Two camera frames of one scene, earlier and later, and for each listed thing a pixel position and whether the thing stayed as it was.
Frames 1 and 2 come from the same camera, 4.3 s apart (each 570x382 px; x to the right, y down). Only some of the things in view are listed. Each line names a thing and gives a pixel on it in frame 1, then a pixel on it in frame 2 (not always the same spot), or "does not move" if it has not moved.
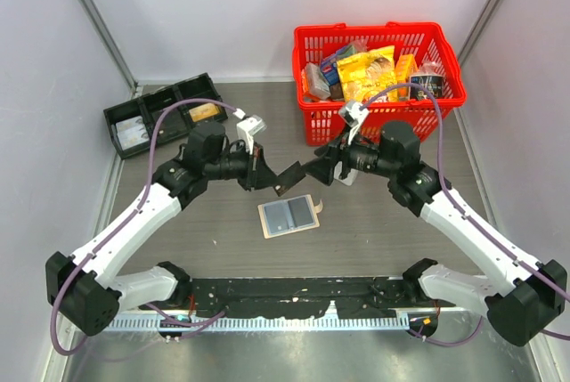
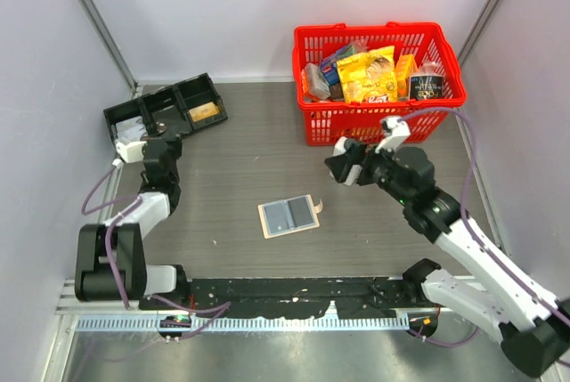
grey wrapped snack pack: x=318 y=85 does not move
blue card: x=289 y=215 does not move
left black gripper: x=258 y=175 to x=172 y=141
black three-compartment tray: x=131 y=123 does not move
